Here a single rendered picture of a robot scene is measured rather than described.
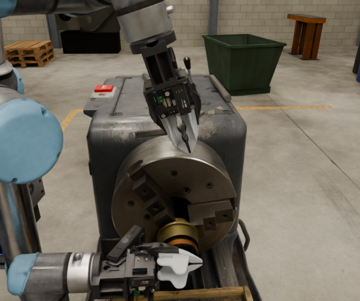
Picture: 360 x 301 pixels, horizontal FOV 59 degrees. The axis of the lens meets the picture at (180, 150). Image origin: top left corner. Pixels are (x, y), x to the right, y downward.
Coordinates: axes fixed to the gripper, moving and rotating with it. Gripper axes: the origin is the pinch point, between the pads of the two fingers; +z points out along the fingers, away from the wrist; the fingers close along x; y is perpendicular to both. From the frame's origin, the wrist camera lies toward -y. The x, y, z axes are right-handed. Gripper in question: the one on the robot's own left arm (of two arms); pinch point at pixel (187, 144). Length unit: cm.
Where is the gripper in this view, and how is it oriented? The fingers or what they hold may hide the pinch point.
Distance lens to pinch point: 59.1
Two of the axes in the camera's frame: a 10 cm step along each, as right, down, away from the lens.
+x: 9.5, -2.9, -0.7
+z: 2.9, 8.5, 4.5
